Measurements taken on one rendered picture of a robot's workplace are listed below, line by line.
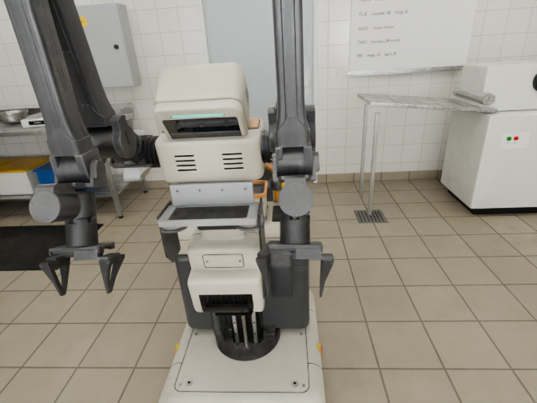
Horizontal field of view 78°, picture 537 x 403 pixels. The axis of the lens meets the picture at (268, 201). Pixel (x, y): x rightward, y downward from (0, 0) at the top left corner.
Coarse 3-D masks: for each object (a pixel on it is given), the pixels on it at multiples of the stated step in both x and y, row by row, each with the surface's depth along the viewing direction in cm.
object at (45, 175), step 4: (48, 164) 331; (40, 168) 320; (44, 168) 320; (48, 168) 319; (52, 168) 318; (36, 172) 319; (40, 172) 318; (44, 172) 318; (48, 172) 318; (52, 172) 318; (40, 176) 320; (44, 176) 320; (48, 176) 319; (52, 176) 319; (40, 180) 321; (44, 180) 321; (48, 180) 321; (52, 180) 321; (76, 188) 324; (80, 188) 329
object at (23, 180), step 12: (0, 168) 328; (12, 168) 326; (24, 168) 323; (36, 168) 333; (0, 180) 324; (12, 180) 323; (24, 180) 323; (36, 180) 332; (0, 192) 330; (12, 192) 329; (24, 192) 328
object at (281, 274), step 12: (276, 264) 113; (288, 264) 112; (276, 276) 114; (288, 276) 113; (276, 288) 116; (288, 288) 116; (204, 300) 103; (216, 300) 102; (228, 300) 102; (240, 300) 102; (252, 300) 102; (216, 312) 105; (228, 312) 105; (240, 312) 105; (252, 312) 113
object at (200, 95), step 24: (168, 72) 78; (192, 72) 77; (216, 72) 77; (240, 72) 78; (168, 96) 75; (192, 96) 75; (216, 96) 74; (240, 96) 75; (168, 120) 78; (192, 120) 78; (216, 120) 78; (240, 120) 78
